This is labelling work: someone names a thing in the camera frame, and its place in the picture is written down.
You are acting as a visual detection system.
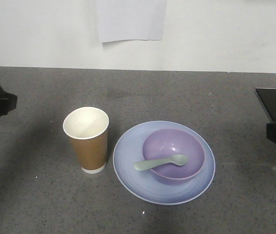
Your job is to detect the brown paper cup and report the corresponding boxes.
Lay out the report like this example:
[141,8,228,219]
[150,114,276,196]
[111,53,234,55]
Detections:
[62,107,109,174]

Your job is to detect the pale green plastic spoon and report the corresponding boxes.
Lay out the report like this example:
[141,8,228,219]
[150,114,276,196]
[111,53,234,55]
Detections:
[133,154,188,171]

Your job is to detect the purple plastic bowl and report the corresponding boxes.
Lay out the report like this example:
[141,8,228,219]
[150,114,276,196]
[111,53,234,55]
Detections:
[142,128,205,185]

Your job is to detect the light blue plate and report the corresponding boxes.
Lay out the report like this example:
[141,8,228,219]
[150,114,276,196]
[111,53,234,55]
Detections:
[113,120,216,205]

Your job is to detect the white paper sheet on wall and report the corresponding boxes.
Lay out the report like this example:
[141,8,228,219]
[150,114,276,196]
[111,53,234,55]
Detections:
[95,0,167,43]

